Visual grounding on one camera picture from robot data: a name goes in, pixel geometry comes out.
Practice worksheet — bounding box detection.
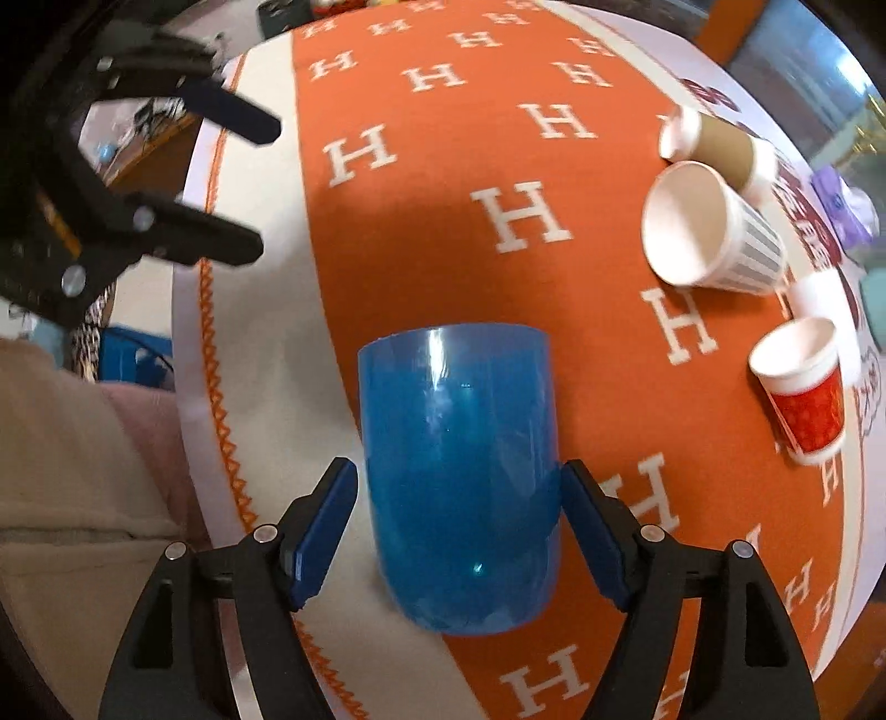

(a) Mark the blue translucent plastic cup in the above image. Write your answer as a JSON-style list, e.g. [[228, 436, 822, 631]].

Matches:
[[357, 322, 560, 636]]

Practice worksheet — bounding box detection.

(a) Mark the red patterned paper cup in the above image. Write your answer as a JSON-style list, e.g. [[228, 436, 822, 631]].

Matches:
[[748, 316, 846, 466]]

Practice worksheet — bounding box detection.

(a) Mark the plain white paper cup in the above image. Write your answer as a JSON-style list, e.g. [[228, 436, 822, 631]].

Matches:
[[787, 267, 862, 385]]

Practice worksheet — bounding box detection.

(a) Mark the grey striped paper cup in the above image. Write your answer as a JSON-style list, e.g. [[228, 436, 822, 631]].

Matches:
[[641, 161, 789, 296]]

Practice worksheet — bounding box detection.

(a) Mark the brown sleeve paper cup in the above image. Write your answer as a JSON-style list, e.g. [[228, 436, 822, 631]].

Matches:
[[658, 105, 779, 207]]

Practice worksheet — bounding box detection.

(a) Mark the orange H-pattern blanket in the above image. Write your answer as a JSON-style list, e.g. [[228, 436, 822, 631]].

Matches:
[[169, 0, 867, 720]]

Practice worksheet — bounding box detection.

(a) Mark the teal canister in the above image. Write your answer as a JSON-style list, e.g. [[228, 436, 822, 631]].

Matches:
[[859, 269, 886, 354]]

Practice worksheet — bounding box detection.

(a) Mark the purple tissue pack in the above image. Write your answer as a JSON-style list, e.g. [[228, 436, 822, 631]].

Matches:
[[811, 165, 880, 252]]

